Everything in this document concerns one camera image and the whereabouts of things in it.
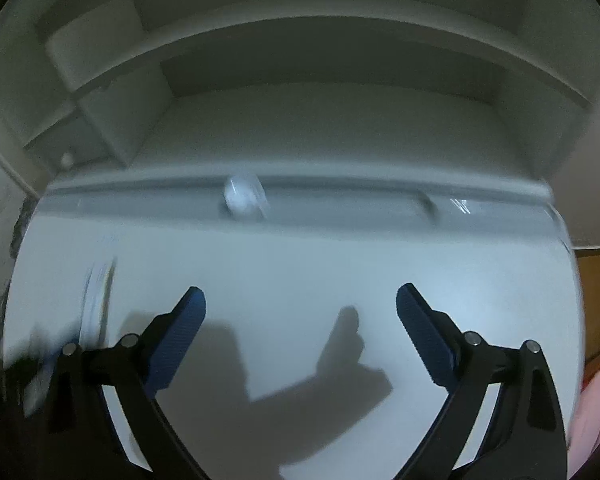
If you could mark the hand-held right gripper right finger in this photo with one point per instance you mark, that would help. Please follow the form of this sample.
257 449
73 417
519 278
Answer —
425 340

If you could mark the pink blanket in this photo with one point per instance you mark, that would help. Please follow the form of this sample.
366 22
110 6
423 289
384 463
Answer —
596 410

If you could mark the small clear plastic scrap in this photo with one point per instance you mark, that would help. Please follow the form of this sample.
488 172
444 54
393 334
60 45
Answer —
461 205

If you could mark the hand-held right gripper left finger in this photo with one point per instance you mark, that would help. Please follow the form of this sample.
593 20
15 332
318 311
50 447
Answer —
180 345

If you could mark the white desk shelf unit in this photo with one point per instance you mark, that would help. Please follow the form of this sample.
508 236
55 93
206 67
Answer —
330 60

